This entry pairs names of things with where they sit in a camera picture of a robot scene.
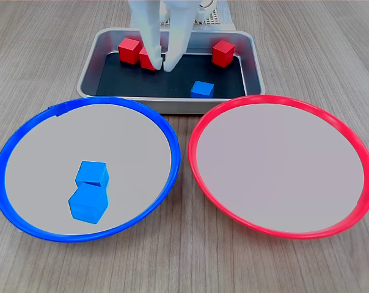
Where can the small red cube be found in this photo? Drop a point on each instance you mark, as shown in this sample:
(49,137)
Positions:
(129,52)
(222,55)
(145,59)

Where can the small blue cube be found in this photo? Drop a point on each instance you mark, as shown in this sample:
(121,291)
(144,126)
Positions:
(86,204)
(202,90)
(91,172)

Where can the steel tray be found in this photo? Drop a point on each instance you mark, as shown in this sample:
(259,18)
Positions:
(172,107)

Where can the white plate blue rim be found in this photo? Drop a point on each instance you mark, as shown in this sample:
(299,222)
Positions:
(50,152)

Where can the white plate red rim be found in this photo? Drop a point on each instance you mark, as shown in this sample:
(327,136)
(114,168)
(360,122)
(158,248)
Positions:
(279,168)

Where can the pale perforated base plate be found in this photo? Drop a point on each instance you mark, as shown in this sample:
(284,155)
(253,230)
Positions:
(222,16)

